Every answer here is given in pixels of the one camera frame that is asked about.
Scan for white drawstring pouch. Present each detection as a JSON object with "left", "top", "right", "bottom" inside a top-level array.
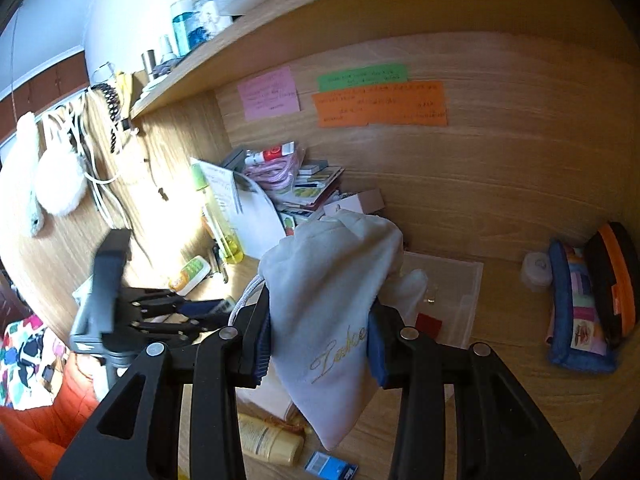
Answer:
[{"left": 260, "top": 212, "right": 431, "bottom": 452}]

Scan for stack of books and notes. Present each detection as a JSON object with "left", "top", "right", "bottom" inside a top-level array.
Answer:
[{"left": 272, "top": 159, "right": 347, "bottom": 236}]

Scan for clear jar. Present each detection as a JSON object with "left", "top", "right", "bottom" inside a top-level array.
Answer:
[{"left": 188, "top": 0, "right": 222, "bottom": 45}]

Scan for blue patchwork pencil case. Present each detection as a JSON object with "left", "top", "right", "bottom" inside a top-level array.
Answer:
[{"left": 545, "top": 238, "right": 619, "bottom": 374}]

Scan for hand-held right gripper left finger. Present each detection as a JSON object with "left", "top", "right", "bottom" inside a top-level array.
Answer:
[{"left": 52, "top": 285, "right": 275, "bottom": 480}]

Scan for white cables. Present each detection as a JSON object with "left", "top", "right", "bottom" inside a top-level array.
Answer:
[{"left": 42, "top": 91, "right": 128, "bottom": 223}]

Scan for wooden shelf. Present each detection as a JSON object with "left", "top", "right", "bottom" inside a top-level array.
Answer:
[{"left": 130, "top": 0, "right": 623, "bottom": 121}]

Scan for pink sticky note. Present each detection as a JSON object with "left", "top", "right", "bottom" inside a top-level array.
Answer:
[{"left": 237, "top": 65, "right": 302, "bottom": 122}]

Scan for black spiral hair band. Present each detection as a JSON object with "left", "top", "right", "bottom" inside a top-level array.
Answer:
[{"left": 100, "top": 84, "right": 125, "bottom": 155}]

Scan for yellow spray bottle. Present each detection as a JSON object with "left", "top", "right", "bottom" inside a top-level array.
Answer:
[{"left": 191, "top": 162, "right": 246, "bottom": 265}]

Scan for black and orange case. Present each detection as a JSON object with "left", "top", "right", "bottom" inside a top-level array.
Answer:
[{"left": 583, "top": 222, "right": 639, "bottom": 347}]

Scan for pink cable in bag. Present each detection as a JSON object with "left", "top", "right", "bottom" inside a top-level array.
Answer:
[{"left": 245, "top": 145, "right": 309, "bottom": 192}]

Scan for orange paper note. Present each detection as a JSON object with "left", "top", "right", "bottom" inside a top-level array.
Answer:
[{"left": 312, "top": 80, "right": 449, "bottom": 129}]

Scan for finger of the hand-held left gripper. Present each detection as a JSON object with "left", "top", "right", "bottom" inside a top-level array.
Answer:
[
  {"left": 125, "top": 316, "right": 223, "bottom": 347},
  {"left": 120, "top": 286, "right": 227, "bottom": 317}
]

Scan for yellow cream tube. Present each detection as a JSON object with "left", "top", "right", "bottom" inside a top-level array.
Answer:
[{"left": 237, "top": 412, "right": 305, "bottom": 465}]

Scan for green and white packet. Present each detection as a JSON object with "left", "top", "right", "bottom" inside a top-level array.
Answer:
[{"left": 168, "top": 254, "right": 211, "bottom": 296}]

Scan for small blue box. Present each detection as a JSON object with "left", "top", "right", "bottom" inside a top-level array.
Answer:
[{"left": 304, "top": 450, "right": 359, "bottom": 477}]

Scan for red and white tube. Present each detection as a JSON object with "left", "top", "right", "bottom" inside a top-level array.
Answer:
[{"left": 243, "top": 142, "right": 297, "bottom": 166}]

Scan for small white box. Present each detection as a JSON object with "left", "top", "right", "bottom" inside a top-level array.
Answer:
[{"left": 323, "top": 188, "right": 385, "bottom": 219}]

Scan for white round tape roll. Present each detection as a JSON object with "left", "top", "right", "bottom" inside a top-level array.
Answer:
[{"left": 521, "top": 252, "right": 554, "bottom": 291}]

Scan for green paper note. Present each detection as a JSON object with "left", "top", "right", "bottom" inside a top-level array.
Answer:
[{"left": 316, "top": 63, "right": 409, "bottom": 90}]

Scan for clear plastic container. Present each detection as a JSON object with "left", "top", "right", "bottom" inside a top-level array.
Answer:
[{"left": 395, "top": 251, "right": 485, "bottom": 350}]

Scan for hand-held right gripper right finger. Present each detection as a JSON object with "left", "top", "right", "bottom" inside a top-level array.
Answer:
[{"left": 367, "top": 302, "right": 582, "bottom": 480}]

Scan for colourful printed cloth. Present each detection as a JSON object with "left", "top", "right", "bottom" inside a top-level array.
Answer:
[{"left": 0, "top": 314, "right": 67, "bottom": 407}]

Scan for grey box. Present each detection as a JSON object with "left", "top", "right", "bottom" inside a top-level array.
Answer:
[{"left": 219, "top": 148, "right": 249, "bottom": 171}]

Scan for white fluffy pompom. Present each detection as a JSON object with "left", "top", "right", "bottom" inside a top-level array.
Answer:
[{"left": 12, "top": 112, "right": 87, "bottom": 237}]

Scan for red card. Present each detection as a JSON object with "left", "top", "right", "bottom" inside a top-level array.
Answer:
[{"left": 416, "top": 313, "right": 444, "bottom": 337}]

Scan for white paper sheet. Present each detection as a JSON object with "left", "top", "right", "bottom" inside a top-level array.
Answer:
[{"left": 189, "top": 157, "right": 287, "bottom": 262}]

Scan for blue liquid bottle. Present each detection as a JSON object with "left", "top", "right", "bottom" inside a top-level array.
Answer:
[{"left": 169, "top": 0, "right": 194, "bottom": 57}]

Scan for orange cushion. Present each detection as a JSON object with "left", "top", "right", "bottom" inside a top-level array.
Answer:
[{"left": 0, "top": 352, "right": 102, "bottom": 463}]

